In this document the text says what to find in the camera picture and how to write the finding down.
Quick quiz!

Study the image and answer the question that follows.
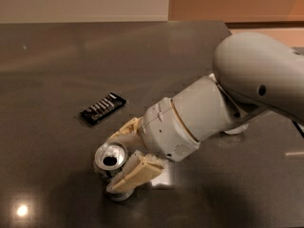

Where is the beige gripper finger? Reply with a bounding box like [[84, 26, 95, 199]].
[[106, 150, 168, 194], [106, 118, 144, 149]]

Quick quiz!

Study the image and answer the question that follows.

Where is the green 7up soda can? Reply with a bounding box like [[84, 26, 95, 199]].
[[93, 142, 133, 202]]

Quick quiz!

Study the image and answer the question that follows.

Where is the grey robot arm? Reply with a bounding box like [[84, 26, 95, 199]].
[[106, 32, 304, 194]]

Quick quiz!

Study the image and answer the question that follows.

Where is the black snack bar wrapper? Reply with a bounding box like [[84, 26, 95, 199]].
[[80, 92, 126, 125]]

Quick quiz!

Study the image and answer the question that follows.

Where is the clear plastic water bottle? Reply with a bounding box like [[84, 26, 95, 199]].
[[224, 123, 249, 135]]

